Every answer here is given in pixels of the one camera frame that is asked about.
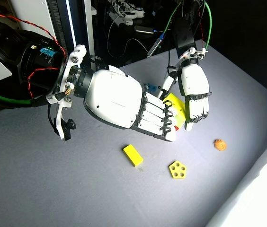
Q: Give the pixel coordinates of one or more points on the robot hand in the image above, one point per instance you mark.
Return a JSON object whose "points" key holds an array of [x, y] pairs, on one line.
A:
{"points": [[114, 97], [192, 80]]}

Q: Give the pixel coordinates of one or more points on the Rubik's cube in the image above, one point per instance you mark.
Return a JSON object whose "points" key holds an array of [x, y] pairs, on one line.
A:
{"points": [[177, 108]]}

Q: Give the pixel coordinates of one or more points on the blue two-hole block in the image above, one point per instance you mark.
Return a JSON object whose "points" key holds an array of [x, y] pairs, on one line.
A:
{"points": [[153, 88]]}

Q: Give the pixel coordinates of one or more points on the yellow rectangular block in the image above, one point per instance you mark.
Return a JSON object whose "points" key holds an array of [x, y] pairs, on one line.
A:
{"points": [[132, 154]]}

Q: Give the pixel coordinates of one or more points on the orange swirl cookie toy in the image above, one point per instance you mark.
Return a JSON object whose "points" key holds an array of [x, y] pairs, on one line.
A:
{"points": [[220, 145]]}

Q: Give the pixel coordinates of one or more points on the yellow pentagon block with holes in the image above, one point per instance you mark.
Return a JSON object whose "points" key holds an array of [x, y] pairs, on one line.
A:
{"points": [[177, 169]]}

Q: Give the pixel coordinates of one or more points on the grey table cloth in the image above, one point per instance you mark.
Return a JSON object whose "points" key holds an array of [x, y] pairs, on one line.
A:
{"points": [[76, 184]]}

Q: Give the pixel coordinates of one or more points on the white robot body column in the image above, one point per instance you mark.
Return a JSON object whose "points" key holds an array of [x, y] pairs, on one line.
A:
{"points": [[34, 14]]}

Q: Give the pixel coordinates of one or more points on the white backdrop sheet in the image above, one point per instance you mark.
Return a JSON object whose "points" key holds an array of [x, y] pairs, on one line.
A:
{"points": [[261, 194]]}

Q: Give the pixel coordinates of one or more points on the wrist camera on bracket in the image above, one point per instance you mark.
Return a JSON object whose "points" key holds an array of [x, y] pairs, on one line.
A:
{"points": [[64, 128]]}

